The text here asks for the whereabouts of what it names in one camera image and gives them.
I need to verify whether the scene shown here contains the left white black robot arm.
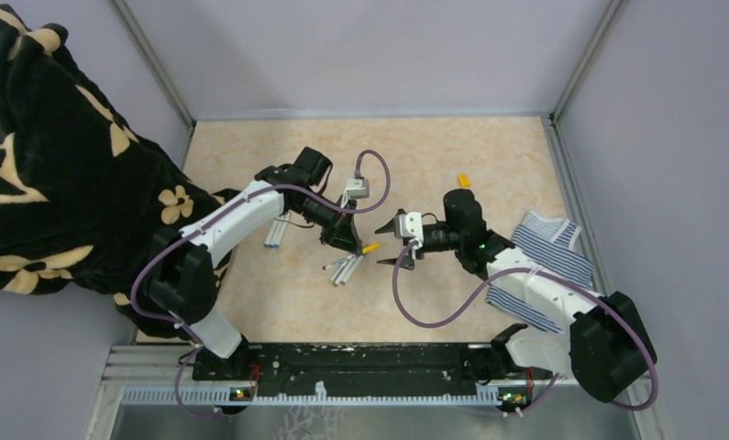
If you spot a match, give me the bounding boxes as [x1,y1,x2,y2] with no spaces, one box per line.
[129,147,370,380]

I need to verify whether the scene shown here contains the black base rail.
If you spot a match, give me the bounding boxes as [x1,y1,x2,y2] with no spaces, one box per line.
[177,342,558,417]

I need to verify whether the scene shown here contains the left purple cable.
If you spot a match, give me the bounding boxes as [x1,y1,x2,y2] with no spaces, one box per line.
[129,148,392,422]

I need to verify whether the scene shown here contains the purple cap white marker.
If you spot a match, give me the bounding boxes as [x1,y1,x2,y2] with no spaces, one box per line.
[264,213,291,248]

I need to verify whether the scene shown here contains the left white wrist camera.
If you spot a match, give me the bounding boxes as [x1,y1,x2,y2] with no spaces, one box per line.
[344,177,370,200]

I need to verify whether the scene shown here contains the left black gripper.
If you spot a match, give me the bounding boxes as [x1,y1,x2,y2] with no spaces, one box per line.
[292,191,362,255]

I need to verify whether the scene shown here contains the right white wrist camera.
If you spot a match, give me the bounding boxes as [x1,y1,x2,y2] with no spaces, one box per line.
[394,209,425,248]

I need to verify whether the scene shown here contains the black floral blanket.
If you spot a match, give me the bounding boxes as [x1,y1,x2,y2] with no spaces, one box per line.
[0,5,236,338]

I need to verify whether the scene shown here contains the orange cap white marker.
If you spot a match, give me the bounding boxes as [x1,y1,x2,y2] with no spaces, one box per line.
[322,242,381,270]

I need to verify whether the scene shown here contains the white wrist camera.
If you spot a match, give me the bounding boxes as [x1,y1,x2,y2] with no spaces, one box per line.
[344,177,370,200]
[394,209,425,248]

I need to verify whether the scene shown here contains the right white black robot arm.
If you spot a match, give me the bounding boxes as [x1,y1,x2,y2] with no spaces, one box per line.
[376,189,660,411]

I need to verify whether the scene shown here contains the blue cap white marker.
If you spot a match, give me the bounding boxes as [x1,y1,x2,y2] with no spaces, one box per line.
[338,256,364,286]

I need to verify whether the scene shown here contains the blue striped cloth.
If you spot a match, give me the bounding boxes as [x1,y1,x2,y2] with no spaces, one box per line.
[485,211,594,335]

